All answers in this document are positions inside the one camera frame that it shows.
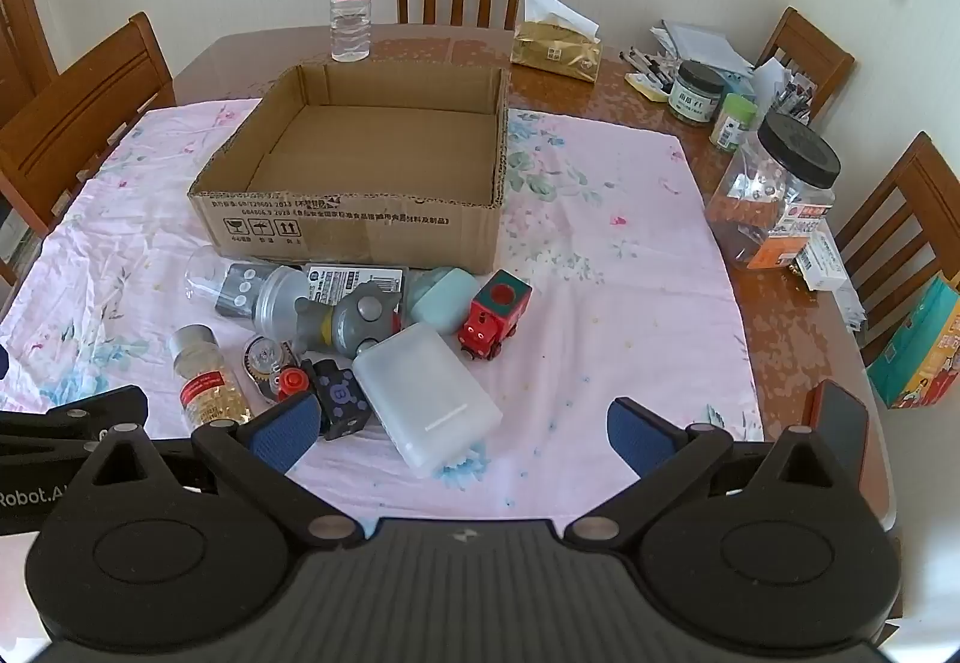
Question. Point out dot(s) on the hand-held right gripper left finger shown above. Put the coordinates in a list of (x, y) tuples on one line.
[(289, 432)]

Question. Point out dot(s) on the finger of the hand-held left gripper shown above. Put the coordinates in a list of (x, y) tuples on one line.
[(90, 412)]

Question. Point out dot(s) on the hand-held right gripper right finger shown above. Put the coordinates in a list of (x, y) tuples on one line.
[(637, 432)]

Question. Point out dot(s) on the black cube toy red buttons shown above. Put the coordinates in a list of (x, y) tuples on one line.
[(337, 400)]

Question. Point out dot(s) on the round patterned disc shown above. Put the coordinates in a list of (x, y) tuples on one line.
[(262, 363)]

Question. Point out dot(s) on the capsule bottle red label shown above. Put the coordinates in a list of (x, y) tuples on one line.
[(206, 385)]

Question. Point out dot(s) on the grey toy figure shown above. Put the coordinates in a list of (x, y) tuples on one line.
[(352, 322)]

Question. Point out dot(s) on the white plastic box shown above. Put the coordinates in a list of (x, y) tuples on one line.
[(424, 393)]

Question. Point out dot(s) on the black digital timer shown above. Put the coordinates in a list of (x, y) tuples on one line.
[(240, 288)]

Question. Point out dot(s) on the clear plastic cup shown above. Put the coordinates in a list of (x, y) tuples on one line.
[(206, 273)]

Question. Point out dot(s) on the red toy train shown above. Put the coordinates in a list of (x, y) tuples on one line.
[(495, 318)]

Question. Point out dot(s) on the teal rounded case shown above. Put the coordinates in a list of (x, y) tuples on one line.
[(442, 299)]

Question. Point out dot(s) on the brown cardboard box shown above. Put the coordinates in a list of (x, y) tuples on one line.
[(360, 228)]

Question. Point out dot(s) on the pink floral cloth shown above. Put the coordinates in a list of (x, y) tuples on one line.
[(600, 273)]

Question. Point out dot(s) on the dark flat device red edge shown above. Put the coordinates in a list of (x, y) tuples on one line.
[(844, 427)]

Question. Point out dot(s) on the stack of white cards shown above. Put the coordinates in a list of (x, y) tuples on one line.
[(851, 310)]

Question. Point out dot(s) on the small white carton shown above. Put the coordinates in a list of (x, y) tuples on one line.
[(821, 262)]

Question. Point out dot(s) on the large clear jar black lid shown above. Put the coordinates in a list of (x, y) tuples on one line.
[(772, 198)]

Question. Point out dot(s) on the teal colourful printed box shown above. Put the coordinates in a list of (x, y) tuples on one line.
[(919, 352)]

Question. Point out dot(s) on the small green lid bottle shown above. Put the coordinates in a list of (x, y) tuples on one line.
[(731, 127)]

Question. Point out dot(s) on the glass jar black lid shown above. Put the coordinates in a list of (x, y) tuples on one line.
[(695, 97)]

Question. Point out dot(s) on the yellow sticky notes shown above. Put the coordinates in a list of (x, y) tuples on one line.
[(643, 87)]

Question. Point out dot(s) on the bunch of black pens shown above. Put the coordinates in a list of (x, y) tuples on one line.
[(649, 67)]

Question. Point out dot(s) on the pen holder with pens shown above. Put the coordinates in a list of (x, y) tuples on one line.
[(793, 97)]

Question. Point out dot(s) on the golden tissue pack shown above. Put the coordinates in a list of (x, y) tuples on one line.
[(555, 52)]

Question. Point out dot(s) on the stack of white papers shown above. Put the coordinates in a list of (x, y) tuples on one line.
[(701, 44)]

